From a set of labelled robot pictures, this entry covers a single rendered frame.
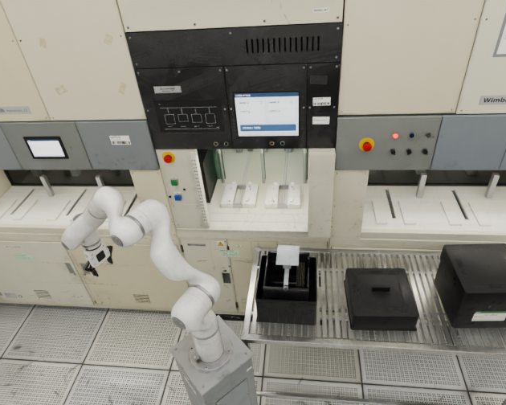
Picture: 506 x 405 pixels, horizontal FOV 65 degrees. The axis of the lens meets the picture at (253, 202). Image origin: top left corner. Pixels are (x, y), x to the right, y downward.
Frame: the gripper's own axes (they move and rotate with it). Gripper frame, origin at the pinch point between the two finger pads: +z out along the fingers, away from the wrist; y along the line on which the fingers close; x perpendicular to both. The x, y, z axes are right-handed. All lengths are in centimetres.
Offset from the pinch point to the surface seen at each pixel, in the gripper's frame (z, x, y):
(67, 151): -39, 41, 28
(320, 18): -96, -73, 82
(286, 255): -7, -78, 41
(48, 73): -79, 36, 32
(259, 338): 25, -76, 16
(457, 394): 101, -166, 79
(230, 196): 11, -15, 85
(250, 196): 11, -26, 91
